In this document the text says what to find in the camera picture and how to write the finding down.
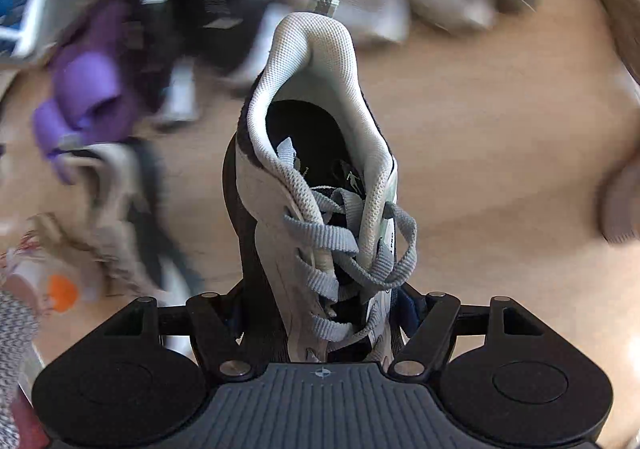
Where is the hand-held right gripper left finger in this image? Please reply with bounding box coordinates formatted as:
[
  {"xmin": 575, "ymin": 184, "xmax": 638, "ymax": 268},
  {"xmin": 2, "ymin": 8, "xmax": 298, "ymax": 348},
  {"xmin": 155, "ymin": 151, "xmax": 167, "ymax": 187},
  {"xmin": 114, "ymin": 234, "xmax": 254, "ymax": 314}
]
[{"xmin": 102, "ymin": 293, "xmax": 256, "ymax": 380}]

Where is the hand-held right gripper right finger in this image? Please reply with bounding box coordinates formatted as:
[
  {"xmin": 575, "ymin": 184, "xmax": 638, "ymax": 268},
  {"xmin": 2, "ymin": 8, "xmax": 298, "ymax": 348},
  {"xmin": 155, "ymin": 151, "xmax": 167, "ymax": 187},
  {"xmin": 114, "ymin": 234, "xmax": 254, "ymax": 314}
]
[{"xmin": 387, "ymin": 290, "xmax": 538, "ymax": 380}]

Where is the purple slipper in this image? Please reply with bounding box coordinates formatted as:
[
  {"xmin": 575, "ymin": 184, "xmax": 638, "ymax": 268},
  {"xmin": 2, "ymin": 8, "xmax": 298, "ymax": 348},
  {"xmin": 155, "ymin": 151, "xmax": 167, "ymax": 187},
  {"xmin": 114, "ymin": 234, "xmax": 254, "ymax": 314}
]
[
  {"xmin": 50, "ymin": 2, "xmax": 166, "ymax": 140},
  {"xmin": 32, "ymin": 99, "xmax": 101, "ymax": 185}
]

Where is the grey white lace-up sneaker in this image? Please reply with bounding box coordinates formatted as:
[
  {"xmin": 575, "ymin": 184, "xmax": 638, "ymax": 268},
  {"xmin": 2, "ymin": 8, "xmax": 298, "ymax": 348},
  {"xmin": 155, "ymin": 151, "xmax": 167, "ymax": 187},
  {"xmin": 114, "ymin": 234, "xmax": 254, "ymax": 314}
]
[{"xmin": 222, "ymin": 0, "xmax": 418, "ymax": 365}]

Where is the teal black sneaker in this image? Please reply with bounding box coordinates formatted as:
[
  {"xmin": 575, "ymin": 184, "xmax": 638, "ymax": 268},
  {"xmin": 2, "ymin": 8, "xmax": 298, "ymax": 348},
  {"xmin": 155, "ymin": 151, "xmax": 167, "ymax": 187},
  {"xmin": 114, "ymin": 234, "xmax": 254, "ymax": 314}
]
[
  {"xmin": 112, "ymin": 0, "xmax": 201, "ymax": 127},
  {"xmin": 165, "ymin": 0, "xmax": 281, "ymax": 85}
]

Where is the person's grey knit clothing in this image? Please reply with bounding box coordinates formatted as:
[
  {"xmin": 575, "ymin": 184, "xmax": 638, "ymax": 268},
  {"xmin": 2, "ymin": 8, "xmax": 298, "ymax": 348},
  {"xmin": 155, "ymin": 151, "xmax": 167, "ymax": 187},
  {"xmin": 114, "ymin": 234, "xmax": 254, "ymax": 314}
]
[{"xmin": 0, "ymin": 289, "xmax": 41, "ymax": 449}]

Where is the white shelf rack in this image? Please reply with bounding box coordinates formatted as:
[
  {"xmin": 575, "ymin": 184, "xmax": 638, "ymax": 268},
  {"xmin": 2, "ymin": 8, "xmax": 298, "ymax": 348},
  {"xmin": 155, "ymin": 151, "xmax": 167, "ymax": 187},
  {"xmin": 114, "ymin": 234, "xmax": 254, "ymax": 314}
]
[{"xmin": 0, "ymin": 0, "xmax": 51, "ymax": 60}]

